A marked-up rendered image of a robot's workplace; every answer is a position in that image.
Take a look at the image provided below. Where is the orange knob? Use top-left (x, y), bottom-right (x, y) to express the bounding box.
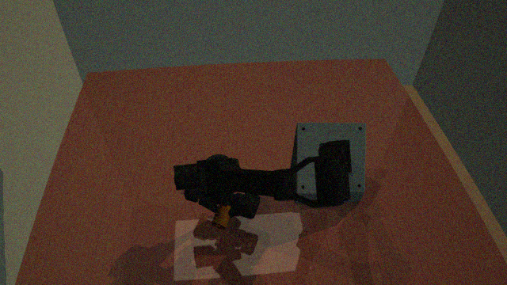
top-left (212, 204), bottom-right (231, 230)

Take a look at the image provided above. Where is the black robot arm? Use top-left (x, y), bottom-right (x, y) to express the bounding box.
top-left (173, 140), bottom-right (352, 208)

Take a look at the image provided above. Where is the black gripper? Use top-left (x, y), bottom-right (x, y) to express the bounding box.
top-left (184, 188), bottom-right (261, 219)

